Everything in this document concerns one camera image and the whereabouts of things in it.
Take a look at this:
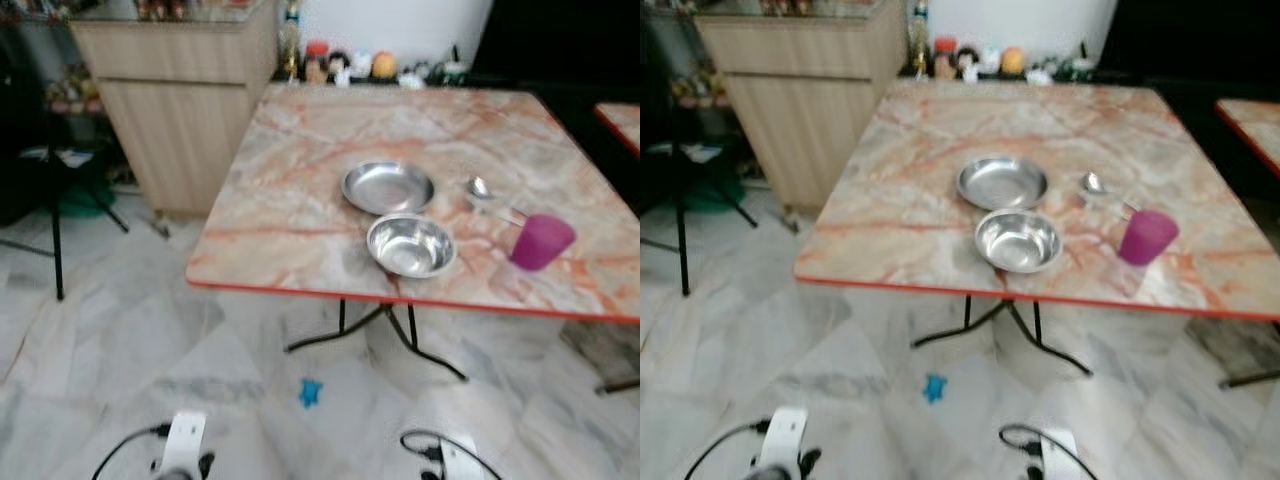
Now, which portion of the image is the purple plastic cup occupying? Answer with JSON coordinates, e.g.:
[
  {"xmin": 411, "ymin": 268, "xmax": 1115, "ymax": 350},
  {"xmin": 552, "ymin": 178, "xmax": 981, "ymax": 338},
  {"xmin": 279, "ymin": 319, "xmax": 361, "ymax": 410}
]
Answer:
[
  {"xmin": 1117, "ymin": 208, "xmax": 1181, "ymax": 267},
  {"xmin": 509, "ymin": 213, "xmax": 578, "ymax": 273}
]

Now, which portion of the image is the black television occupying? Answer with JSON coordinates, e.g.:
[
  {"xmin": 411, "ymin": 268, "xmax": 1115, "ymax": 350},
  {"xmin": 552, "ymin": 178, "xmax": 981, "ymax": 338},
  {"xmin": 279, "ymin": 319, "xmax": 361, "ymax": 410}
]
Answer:
[
  {"xmin": 1098, "ymin": 0, "xmax": 1280, "ymax": 81},
  {"xmin": 470, "ymin": 0, "xmax": 641, "ymax": 86}
]

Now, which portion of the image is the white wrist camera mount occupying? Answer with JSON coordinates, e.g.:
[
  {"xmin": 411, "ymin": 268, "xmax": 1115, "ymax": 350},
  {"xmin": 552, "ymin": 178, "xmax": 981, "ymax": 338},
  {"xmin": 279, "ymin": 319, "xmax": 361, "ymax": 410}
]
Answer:
[
  {"xmin": 158, "ymin": 411, "xmax": 208, "ymax": 480},
  {"xmin": 757, "ymin": 406, "xmax": 809, "ymax": 480},
  {"xmin": 1040, "ymin": 430, "xmax": 1081, "ymax": 480},
  {"xmin": 438, "ymin": 435, "xmax": 483, "ymax": 480}
]

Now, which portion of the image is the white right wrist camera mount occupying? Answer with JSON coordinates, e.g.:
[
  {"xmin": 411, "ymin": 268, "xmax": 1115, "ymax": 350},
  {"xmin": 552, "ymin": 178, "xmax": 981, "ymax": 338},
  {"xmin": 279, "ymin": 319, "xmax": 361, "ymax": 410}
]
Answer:
[
  {"xmin": 438, "ymin": 435, "xmax": 483, "ymax": 480},
  {"xmin": 1040, "ymin": 430, "xmax": 1081, "ymax": 480}
]

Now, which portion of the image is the green plastic basin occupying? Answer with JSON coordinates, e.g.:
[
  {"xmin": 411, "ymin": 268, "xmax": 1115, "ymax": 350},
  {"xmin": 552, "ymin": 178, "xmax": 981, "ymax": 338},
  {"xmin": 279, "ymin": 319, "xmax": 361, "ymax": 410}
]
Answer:
[
  {"xmin": 690, "ymin": 180, "xmax": 746, "ymax": 214},
  {"xmin": 60, "ymin": 185, "xmax": 119, "ymax": 219}
]

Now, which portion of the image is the stainless steel spoon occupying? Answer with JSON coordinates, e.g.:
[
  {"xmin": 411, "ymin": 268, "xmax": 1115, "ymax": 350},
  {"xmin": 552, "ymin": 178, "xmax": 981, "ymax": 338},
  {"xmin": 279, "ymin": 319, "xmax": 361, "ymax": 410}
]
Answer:
[
  {"xmin": 1080, "ymin": 171, "xmax": 1139, "ymax": 216},
  {"xmin": 465, "ymin": 176, "xmax": 528, "ymax": 225}
]

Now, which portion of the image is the black tripod stand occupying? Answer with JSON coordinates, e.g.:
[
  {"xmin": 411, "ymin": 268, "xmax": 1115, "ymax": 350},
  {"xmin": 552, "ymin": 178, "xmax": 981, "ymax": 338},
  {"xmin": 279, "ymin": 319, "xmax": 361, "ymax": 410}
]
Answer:
[
  {"xmin": 0, "ymin": 100, "xmax": 131, "ymax": 301},
  {"xmin": 640, "ymin": 100, "xmax": 758, "ymax": 297}
]

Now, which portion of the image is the shallow stainless steel plate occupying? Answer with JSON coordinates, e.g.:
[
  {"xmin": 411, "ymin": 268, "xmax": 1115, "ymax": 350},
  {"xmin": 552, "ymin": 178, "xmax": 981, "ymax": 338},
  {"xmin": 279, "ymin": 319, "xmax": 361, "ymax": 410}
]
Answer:
[
  {"xmin": 957, "ymin": 156, "xmax": 1050, "ymax": 212},
  {"xmin": 341, "ymin": 160, "xmax": 437, "ymax": 217}
]

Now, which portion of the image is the stainless steel bowl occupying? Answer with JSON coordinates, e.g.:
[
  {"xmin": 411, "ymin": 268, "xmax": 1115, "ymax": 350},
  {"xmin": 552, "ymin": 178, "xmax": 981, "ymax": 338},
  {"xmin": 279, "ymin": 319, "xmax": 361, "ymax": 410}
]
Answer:
[
  {"xmin": 366, "ymin": 213, "xmax": 458, "ymax": 280},
  {"xmin": 974, "ymin": 208, "xmax": 1064, "ymax": 275}
]

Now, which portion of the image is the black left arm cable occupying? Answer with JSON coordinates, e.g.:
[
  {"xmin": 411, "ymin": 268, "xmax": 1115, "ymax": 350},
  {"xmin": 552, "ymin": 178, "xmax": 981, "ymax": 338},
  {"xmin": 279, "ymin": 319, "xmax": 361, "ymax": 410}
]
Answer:
[
  {"xmin": 92, "ymin": 425, "xmax": 171, "ymax": 480},
  {"xmin": 684, "ymin": 420, "xmax": 771, "ymax": 480}
]

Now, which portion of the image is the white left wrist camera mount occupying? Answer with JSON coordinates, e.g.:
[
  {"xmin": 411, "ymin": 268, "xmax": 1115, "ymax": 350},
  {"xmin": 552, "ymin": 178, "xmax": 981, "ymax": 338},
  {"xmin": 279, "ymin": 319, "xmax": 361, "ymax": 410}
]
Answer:
[
  {"xmin": 757, "ymin": 406, "xmax": 809, "ymax": 480},
  {"xmin": 158, "ymin": 411, "xmax": 208, "ymax": 480}
]

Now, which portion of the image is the light wooden cabinet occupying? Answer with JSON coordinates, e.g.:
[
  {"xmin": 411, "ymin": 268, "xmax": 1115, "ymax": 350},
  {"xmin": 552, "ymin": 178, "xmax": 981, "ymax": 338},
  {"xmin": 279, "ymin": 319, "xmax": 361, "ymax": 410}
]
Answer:
[
  {"xmin": 695, "ymin": 0, "xmax": 909, "ymax": 211},
  {"xmin": 70, "ymin": 0, "xmax": 279, "ymax": 219}
]

